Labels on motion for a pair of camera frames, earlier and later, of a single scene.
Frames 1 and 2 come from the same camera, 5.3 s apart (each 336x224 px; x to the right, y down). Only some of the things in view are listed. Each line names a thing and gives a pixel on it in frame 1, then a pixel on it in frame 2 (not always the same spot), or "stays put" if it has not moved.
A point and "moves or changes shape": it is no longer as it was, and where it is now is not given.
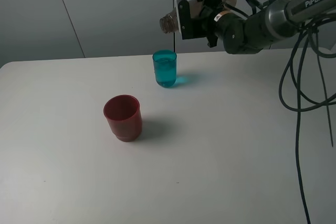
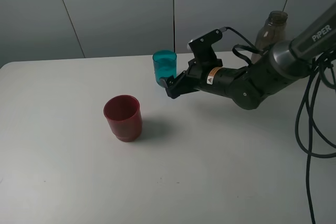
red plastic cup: [123, 114] stays put
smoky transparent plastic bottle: [169, 22] moves or changes shape
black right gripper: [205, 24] to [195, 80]
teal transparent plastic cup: [165, 63] stays put
